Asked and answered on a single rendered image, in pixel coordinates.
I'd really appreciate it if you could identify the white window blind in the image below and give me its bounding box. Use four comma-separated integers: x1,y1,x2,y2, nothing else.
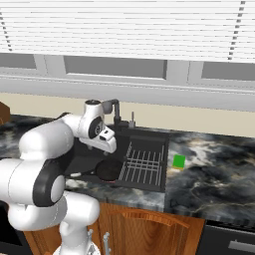
0,0,255,65

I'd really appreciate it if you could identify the white window frame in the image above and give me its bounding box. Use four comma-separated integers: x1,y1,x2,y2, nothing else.
0,52,255,114

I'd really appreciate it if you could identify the dark grey tap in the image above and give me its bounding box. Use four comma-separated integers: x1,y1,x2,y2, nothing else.
101,98,129,131

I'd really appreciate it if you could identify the white wire rack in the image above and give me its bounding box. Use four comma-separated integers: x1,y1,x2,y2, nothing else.
119,141,166,185

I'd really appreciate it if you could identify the green sponge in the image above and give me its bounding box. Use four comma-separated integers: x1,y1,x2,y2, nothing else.
171,153,186,171

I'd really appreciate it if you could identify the brown wooden block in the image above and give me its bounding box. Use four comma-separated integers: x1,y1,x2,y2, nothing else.
0,101,12,127

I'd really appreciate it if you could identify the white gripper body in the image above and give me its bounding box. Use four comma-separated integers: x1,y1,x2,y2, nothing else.
79,133,119,154

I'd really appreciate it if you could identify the black pan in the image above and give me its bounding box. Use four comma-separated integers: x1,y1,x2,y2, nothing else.
69,158,125,184

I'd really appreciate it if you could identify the black dishwasher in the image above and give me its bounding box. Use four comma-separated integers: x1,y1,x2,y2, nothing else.
197,222,255,255

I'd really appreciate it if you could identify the black sink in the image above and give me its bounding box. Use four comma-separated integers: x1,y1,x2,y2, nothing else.
65,127,171,194

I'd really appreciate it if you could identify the black appliance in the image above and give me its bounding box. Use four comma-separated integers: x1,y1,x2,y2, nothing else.
0,200,26,255

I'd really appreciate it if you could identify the grey tap lever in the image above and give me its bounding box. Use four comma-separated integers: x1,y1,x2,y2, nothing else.
128,112,137,129

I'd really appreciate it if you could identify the wooden cupboard door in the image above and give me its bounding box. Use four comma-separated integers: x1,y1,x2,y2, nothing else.
98,201,206,255
22,212,101,255

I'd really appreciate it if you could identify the silver cupboard handle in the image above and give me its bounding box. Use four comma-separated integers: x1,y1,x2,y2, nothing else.
86,228,95,248
102,231,111,255

